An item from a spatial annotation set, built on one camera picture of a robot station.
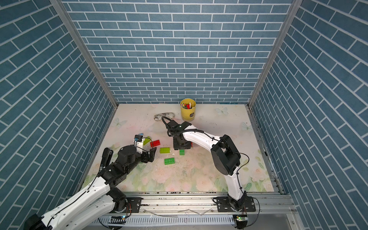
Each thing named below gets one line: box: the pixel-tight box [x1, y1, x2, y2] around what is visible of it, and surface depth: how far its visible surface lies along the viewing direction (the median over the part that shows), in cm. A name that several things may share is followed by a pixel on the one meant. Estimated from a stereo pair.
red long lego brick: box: [149, 139, 161, 148], surface depth 98 cm
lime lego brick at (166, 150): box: [160, 147, 171, 154], surface depth 96 cm
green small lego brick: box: [179, 149, 185, 156], surface depth 93 cm
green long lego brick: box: [163, 157, 176, 166], surface depth 90 cm
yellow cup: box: [180, 98, 197, 122], surface depth 106 cm
